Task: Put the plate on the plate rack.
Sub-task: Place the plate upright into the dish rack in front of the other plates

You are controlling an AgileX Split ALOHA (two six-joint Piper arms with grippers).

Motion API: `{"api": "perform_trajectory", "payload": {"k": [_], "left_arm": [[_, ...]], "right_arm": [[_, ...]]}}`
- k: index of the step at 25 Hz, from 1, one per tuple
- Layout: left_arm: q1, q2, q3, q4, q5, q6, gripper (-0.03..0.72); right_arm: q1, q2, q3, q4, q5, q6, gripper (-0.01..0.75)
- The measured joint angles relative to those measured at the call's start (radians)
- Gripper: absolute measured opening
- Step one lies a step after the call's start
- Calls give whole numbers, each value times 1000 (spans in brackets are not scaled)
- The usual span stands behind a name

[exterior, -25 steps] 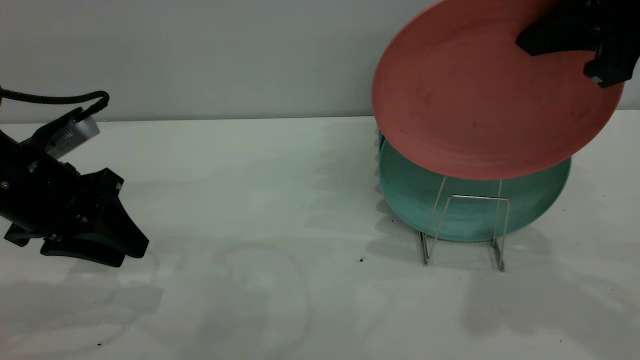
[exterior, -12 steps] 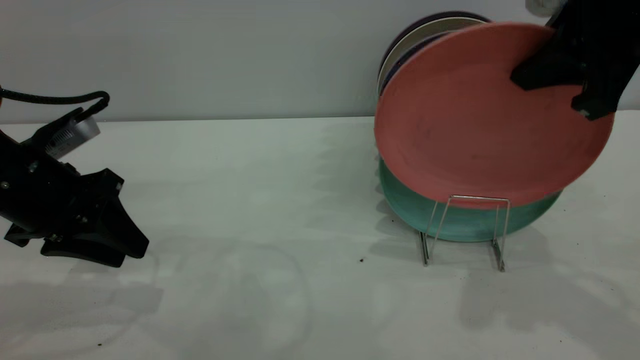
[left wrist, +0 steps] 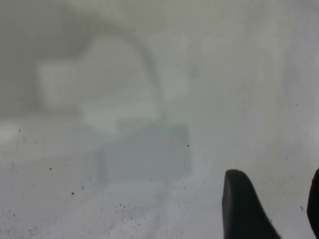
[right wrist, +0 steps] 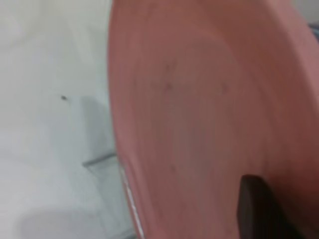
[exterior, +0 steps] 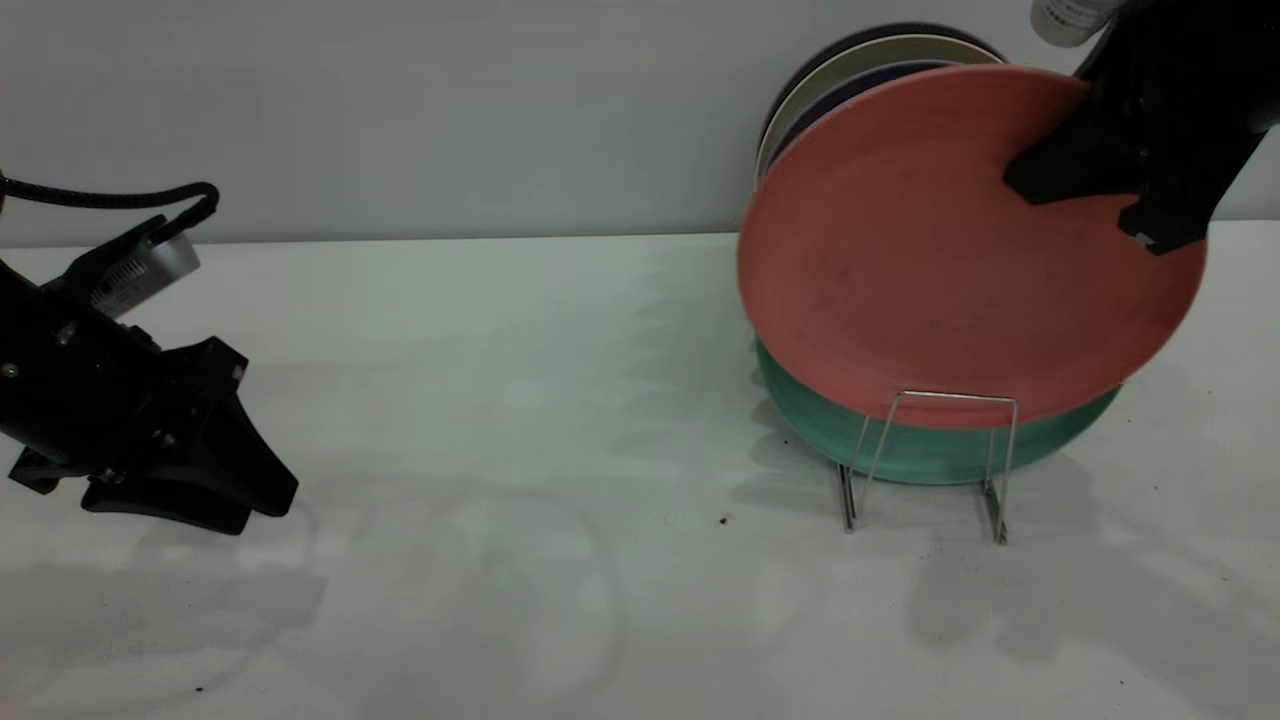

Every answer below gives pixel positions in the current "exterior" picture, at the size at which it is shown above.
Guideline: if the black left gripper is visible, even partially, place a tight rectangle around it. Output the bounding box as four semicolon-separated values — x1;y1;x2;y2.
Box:
0;260;300;536

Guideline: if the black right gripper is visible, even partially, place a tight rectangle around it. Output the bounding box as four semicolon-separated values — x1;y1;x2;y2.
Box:
1002;0;1280;257

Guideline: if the pink plate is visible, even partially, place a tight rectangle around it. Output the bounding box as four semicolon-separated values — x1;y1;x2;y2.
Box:
737;64;1209;432

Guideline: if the cream plate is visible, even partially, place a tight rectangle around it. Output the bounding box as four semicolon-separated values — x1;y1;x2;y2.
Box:
755;35;1005;183

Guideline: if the dark navy plate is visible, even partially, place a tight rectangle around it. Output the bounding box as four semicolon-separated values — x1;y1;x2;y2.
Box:
768;60;963;153

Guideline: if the dark purple plate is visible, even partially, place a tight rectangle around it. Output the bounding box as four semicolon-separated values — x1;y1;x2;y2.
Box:
759;22;1006;141

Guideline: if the teal plate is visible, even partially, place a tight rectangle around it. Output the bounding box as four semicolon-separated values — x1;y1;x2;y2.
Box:
755;338;1122;488

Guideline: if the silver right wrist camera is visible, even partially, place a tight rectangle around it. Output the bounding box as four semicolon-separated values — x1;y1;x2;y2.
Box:
1030;0;1127;49

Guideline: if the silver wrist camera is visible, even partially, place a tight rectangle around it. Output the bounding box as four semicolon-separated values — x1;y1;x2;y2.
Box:
45;214;202;322
1030;0;1127;49

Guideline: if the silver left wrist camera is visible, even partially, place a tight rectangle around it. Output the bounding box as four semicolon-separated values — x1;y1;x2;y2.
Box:
45;214;202;322

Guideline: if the black left camera cable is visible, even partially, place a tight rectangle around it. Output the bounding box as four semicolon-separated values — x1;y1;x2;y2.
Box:
0;174;220;247

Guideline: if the silver wire plate rack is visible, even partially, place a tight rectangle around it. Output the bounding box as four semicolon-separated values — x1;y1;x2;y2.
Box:
840;389;1022;547

